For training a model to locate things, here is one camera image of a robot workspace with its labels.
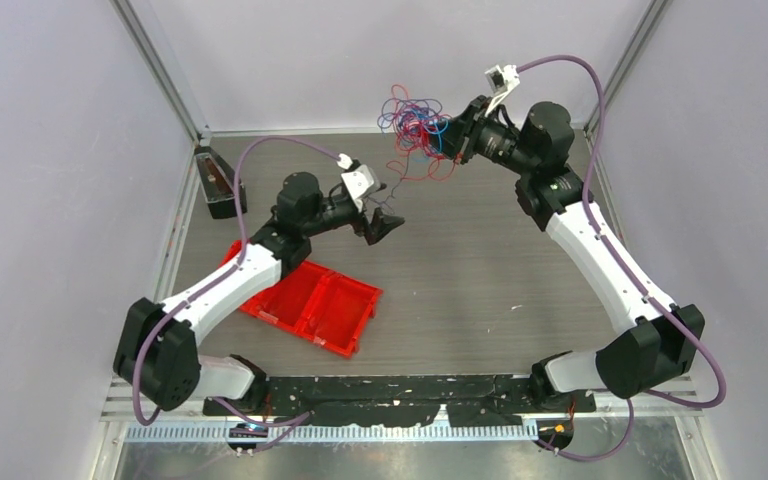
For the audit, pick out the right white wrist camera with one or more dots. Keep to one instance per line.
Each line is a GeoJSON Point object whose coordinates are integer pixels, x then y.
{"type": "Point", "coordinates": [503, 79]}

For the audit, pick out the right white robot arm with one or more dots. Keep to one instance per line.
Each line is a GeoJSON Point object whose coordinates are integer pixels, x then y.
{"type": "Point", "coordinates": [654, 336]}

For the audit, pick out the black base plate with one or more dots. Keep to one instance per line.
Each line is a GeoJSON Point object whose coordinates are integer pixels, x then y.
{"type": "Point", "coordinates": [405, 401]}

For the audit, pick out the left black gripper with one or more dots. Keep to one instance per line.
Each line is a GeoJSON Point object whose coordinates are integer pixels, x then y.
{"type": "Point", "coordinates": [380, 223]}

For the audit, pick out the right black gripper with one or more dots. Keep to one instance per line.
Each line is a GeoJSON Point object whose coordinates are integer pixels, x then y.
{"type": "Point", "coordinates": [453, 136]}

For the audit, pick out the black wedge stand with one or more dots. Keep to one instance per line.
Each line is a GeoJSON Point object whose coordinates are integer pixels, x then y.
{"type": "Point", "coordinates": [215, 175]}

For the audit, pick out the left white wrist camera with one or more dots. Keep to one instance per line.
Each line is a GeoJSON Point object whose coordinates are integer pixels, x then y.
{"type": "Point", "coordinates": [359, 180]}

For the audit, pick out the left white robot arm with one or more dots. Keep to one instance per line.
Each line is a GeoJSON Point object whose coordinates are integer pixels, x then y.
{"type": "Point", "coordinates": [158, 351]}

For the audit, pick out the slotted cable duct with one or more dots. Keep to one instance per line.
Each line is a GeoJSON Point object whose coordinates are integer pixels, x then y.
{"type": "Point", "coordinates": [217, 432]}

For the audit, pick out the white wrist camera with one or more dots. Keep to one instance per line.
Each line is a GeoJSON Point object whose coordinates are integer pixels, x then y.
{"type": "Point", "coordinates": [503, 79]}
{"type": "Point", "coordinates": [359, 180]}

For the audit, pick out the red three-compartment bin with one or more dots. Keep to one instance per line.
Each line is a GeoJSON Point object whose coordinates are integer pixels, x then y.
{"type": "Point", "coordinates": [320, 305]}

